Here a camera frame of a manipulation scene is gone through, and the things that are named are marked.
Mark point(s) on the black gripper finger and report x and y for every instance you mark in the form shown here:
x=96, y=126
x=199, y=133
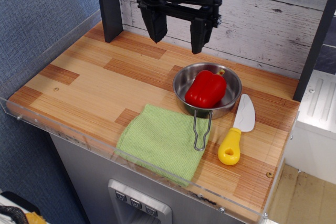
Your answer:
x=201, y=30
x=155, y=22

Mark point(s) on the small steel pan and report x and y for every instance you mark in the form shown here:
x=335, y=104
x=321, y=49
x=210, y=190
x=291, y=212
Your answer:
x=202, y=117

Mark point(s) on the yellow handled white toy knife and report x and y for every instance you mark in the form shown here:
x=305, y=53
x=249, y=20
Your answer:
x=229, y=150

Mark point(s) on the green cloth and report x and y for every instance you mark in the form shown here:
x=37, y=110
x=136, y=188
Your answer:
x=166, y=142

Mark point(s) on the red bell pepper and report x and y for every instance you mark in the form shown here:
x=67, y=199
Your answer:
x=207, y=89

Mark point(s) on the grey cabinet with dispenser panel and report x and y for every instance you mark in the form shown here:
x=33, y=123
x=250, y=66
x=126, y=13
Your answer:
x=113, y=190

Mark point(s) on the yellow and black object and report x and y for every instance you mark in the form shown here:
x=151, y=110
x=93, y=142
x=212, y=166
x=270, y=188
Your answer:
x=11, y=214

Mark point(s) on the dark left frame post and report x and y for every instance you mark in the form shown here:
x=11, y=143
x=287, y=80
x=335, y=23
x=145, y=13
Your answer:
x=111, y=19

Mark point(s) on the dark frame post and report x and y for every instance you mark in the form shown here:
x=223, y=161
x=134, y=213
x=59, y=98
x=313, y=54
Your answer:
x=111, y=19
x=316, y=46

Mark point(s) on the dark right frame post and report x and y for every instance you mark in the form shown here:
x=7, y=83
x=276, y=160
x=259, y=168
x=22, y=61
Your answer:
x=316, y=46

